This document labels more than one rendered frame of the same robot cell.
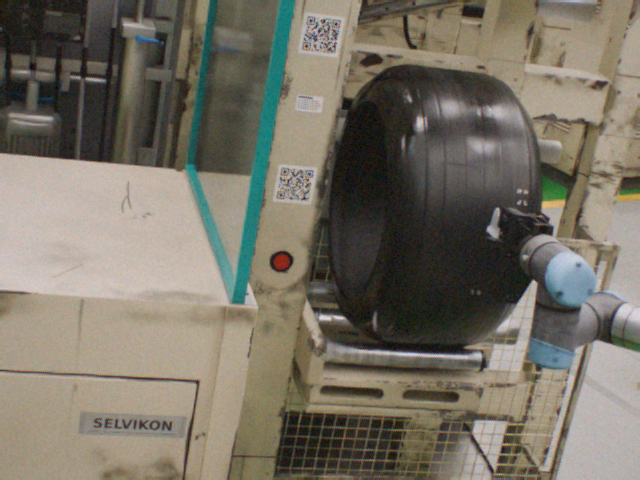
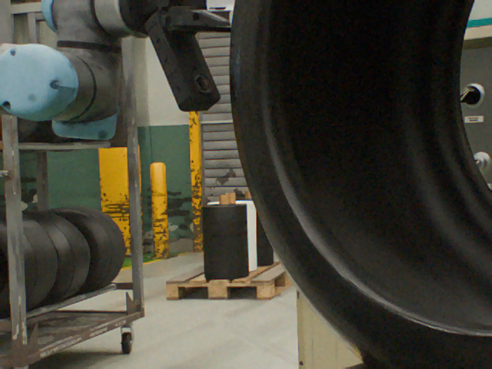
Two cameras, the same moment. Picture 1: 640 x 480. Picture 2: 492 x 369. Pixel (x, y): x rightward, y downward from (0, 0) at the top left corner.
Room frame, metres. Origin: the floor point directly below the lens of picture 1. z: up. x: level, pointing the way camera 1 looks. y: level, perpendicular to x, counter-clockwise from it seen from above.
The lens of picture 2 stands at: (3.07, -0.83, 1.11)
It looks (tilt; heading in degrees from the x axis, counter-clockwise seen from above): 3 degrees down; 150
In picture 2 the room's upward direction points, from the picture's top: 2 degrees counter-clockwise
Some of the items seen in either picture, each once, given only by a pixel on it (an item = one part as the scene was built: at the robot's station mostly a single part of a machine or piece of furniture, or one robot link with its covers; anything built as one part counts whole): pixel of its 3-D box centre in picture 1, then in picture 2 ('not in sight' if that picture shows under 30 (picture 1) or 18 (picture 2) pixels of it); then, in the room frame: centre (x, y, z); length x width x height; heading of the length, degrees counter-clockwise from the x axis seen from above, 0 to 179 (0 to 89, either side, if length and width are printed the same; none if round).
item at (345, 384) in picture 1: (391, 384); not in sight; (2.33, -0.20, 0.84); 0.36 x 0.09 x 0.06; 106
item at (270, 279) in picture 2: not in sight; (237, 241); (-3.94, 3.00, 0.38); 1.20 x 0.80 x 0.76; 136
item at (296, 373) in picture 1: (371, 367); not in sight; (2.46, -0.16, 0.80); 0.37 x 0.36 x 0.02; 16
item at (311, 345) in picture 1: (298, 318); not in sight; (2.41, 0.01, 0.90); 0.40 x 0.03 x 0.10; 16
